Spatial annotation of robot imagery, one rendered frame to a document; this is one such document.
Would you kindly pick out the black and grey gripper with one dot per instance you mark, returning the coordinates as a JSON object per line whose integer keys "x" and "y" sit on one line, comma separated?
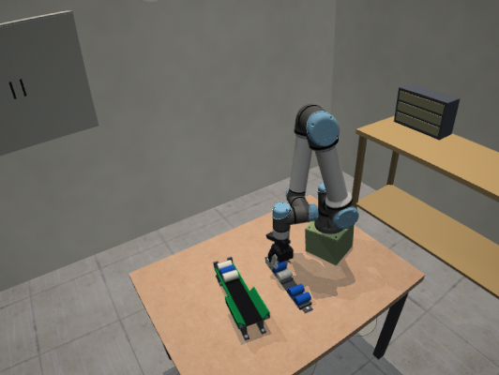
{"x": 284, "y": 255}

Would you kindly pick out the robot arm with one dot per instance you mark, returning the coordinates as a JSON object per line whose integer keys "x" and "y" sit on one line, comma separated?
{"x": 323, "y": 130}

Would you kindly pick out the blue plastic bar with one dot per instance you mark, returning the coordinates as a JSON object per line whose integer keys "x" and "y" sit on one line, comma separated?
{"x": 298, "y": 289}
{"x": 226, "y": 269}
{"x": 281, "y": 266}
{"x": 302, "y": 298}

